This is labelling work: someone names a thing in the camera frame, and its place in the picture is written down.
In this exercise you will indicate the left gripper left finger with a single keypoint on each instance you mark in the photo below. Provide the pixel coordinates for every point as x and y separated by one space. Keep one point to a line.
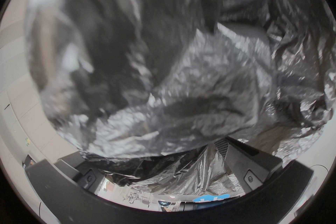
84 173

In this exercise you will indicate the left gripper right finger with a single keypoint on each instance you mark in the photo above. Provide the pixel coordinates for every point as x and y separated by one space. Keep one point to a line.
252 165

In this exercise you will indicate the black plastic bag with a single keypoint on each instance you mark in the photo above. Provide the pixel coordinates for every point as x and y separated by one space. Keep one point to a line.
210 73

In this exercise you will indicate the beige floor cabinet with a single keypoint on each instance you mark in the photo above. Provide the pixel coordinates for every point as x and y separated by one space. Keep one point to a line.
21 86

